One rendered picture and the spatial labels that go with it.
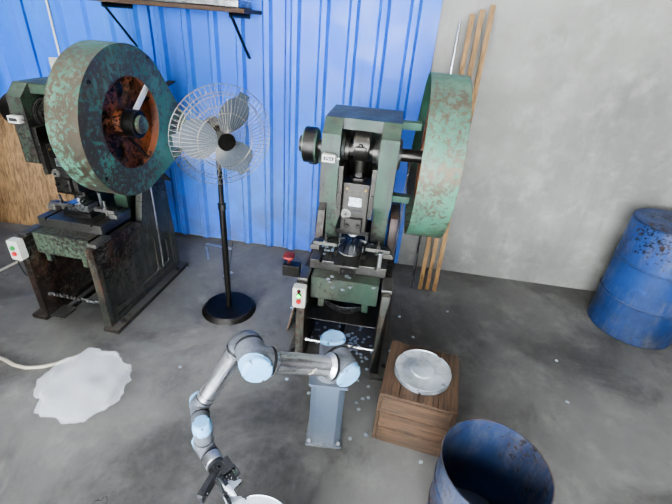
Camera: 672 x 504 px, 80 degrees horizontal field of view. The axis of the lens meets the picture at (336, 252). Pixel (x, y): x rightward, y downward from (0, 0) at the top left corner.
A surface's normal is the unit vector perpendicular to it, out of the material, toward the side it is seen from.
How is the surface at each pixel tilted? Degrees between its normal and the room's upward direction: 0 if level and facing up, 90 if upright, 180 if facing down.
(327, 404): 90
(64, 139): 92
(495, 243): 90
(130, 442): 0
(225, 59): 90
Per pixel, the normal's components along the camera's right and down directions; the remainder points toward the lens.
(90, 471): 0.07, -0.86
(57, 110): -0.16, 0.21
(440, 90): -0.01, -0.53
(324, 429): -0.07, 0.49
